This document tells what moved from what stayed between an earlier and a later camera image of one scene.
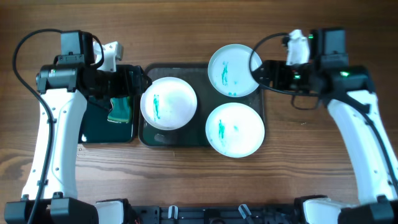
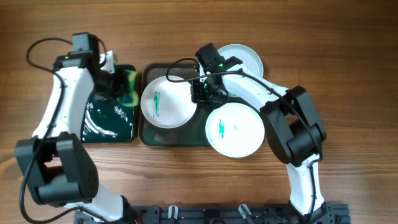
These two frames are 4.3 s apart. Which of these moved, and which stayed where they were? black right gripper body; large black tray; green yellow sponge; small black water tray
Moved: black right gripper body; green yellow sponge
Stayed: small black water tray; large black tray
